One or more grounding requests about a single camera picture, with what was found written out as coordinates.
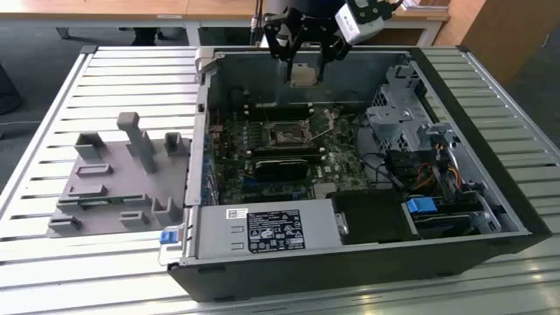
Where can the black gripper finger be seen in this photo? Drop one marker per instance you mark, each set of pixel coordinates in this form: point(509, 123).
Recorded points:
point(285, 36)
point(335, 46)

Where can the silver CPU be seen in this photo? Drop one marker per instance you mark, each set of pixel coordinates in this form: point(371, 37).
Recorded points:
point(305, 77)

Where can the CPU socket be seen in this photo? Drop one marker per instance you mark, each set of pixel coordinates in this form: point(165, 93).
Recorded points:
point(289, 134)

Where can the grey case release latch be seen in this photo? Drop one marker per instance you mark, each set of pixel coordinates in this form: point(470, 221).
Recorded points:
point(205, 60)

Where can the stack of papers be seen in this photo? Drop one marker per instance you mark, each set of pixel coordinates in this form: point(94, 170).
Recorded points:
point(415, 4)

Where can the silver drive cage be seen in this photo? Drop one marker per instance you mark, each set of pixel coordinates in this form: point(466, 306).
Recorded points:
point(390, 128)

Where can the green motherboard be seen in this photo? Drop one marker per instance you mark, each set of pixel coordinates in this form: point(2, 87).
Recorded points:
point(346, 164)

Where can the wooden cabinet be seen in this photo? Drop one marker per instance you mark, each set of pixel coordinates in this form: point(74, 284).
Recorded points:
point(507, 36)

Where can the graphics card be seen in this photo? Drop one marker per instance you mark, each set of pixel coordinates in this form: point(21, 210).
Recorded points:
point(281, 170)

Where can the wooden desk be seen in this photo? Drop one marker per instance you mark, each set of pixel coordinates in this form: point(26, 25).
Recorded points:
point(110, 8)

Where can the silver chipset heatsink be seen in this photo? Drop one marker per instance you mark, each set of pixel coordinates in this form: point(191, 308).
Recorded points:
point(325, 190)

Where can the black plastic shroud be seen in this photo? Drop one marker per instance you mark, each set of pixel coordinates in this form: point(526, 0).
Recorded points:
point(373, 216)

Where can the blue disk carrier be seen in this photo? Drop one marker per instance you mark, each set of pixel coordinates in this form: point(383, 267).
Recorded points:
point(421, 206)

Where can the grey parts rack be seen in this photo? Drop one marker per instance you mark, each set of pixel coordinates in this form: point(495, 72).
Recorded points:
point(118, 193)

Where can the grey power supply unit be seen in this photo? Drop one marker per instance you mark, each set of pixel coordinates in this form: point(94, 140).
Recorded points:
point(214, 236)

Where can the green RAM stick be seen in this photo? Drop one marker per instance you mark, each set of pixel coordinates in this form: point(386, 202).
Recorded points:
point(110, 201)

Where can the blue case latch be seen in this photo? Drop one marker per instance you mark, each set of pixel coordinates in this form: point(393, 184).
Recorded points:
point(170, 238)

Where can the black PC case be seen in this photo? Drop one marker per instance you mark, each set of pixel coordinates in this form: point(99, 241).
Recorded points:
point(306, 279)

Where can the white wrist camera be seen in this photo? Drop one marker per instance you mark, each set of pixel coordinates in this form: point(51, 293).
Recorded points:
point(361, 23)

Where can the black plastic bracket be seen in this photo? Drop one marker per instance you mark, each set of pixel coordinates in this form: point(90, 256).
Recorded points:
point(401, 157)

